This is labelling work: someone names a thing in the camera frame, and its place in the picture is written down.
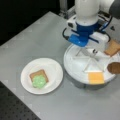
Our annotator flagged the white paper plate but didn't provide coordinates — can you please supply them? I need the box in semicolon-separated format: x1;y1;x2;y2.
21;58;63;94

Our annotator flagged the yellow cheese slice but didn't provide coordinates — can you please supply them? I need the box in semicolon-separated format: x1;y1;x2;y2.
88;72;104;85

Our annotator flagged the brown round patty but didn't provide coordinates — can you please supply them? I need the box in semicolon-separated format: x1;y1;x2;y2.
107;62;120;74

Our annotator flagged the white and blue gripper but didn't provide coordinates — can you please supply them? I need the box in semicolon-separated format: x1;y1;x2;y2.
67;17;109;58

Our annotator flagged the brown toast slice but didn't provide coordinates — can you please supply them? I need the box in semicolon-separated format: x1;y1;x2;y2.
30;70;49;84
104;40;120;56

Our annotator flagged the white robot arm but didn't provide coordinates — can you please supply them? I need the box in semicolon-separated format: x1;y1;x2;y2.
67;0;120;47

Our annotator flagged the green lettuce piece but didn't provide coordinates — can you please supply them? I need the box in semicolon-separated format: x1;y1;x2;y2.
32;75;46;88

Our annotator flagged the white divided round tray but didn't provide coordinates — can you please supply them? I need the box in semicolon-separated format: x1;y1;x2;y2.
64;45;120;86

